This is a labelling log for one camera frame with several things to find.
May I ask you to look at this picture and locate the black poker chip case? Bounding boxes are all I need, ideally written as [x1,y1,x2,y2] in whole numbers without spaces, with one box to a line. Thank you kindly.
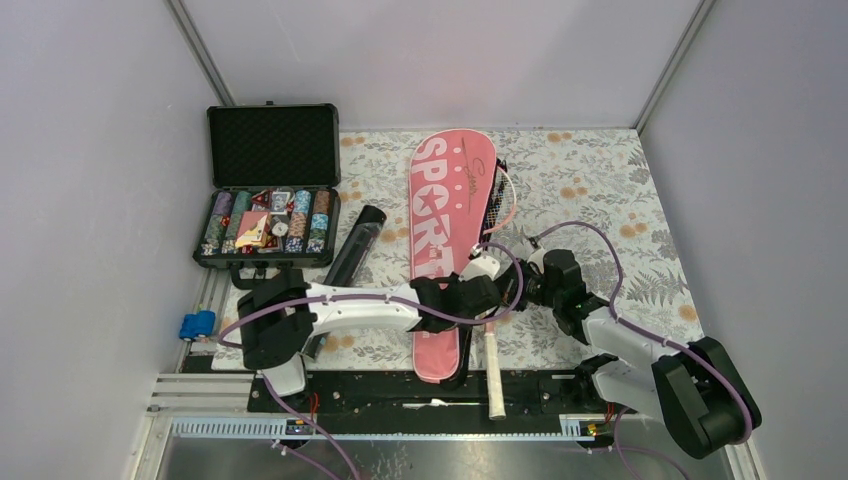
[192,102,341,289]

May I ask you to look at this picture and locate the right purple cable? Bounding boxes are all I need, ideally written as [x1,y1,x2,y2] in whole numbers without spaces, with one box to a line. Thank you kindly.
[526,220,757,480]

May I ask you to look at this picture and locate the pink racket cover bag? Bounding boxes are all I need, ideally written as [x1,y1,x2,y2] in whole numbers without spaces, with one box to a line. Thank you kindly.
[408,128,498,389]

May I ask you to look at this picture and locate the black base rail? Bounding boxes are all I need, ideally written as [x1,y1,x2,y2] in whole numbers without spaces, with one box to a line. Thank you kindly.
[285,370,623,435]

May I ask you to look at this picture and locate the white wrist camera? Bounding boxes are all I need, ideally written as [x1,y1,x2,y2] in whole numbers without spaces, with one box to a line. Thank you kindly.
[527,247,547,273]
[459,254,501,281]

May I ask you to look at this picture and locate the pink badminton racket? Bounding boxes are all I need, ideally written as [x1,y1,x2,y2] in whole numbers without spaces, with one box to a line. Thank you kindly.
[483,322,506,421]
[481,166,517,237]

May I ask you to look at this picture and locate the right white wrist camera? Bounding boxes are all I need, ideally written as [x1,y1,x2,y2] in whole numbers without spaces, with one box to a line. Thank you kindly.
[527,247,547,273]

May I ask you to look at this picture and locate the playing card box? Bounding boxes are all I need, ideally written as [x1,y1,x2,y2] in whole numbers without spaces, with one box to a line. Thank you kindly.
[235,211,271,251]

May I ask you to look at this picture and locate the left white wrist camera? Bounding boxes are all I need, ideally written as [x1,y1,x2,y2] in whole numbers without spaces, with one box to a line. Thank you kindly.
[459,254,501,281]

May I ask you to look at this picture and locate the black shuttlecock tube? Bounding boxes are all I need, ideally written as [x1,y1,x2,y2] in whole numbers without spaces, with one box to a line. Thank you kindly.
[324,205,387,287]

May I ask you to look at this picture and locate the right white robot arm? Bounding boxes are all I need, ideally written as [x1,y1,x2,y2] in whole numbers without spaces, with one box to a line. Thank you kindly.
[496,250,762,459]

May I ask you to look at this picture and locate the blue small block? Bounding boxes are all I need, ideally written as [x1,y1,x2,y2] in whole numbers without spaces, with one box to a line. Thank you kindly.
[178,310,216,342]

